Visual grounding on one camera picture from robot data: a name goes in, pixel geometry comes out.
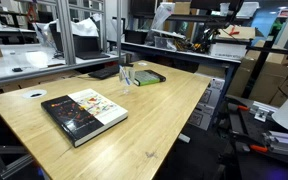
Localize green book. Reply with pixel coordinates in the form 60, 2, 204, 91
133, 69, 167, 87

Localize clear glass cup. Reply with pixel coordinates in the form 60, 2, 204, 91
118, 65, 136, 95

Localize blue marker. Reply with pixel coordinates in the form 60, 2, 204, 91
118, 65, 132, 86

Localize black and white hardcover book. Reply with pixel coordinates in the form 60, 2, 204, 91
40, 88, 129, 148

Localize black keyboard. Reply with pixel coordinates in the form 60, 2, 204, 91
87, 63, 134, 80

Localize blue framed workbench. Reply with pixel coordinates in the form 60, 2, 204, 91
120, 41, 242, 132

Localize white printed cardboard boxes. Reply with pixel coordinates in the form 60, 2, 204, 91
187, 73, 226, 131

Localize clear crumpled plastic bag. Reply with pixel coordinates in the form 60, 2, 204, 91
145, 2, 176, 46

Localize black laptop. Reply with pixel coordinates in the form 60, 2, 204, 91
48, 22, 111, 61

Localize white plastic bag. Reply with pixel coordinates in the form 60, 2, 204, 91
33, 13, 103, 48

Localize tan cardboard box on shelf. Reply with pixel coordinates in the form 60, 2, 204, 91
173, 1, 192, 16

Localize white flat box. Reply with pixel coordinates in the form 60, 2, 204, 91
208, 42, 249, 61

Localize black perforated plate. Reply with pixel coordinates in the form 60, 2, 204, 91
228, 102, 287, 143

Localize tan box with red mark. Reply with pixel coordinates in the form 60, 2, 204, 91
216, 24, 257, 41

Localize stacked brown cardboard boxes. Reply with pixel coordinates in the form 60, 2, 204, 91
226, 39, 288, 108

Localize white workbench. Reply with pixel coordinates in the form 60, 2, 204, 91
0, 43, 120, 88

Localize clear plastic bin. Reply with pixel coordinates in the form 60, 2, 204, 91
235, 1, 261, 20

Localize aluminium extrusion bars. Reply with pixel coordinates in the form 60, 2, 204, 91
262, 130, 288, 159

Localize thin aluminium frame post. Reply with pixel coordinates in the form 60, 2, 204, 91
116, 0, 123, 58

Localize thick aluminium frame post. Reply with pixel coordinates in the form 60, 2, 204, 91
55, 0, 77, 66

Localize short orange clamp handle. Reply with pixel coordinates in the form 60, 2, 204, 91
236, 104, 250, 112

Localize silver metal bracket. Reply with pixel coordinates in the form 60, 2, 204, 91
249, 100, 279, 123

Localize long orange clamp handle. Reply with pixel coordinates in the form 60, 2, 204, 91
249, 143, 269, 154

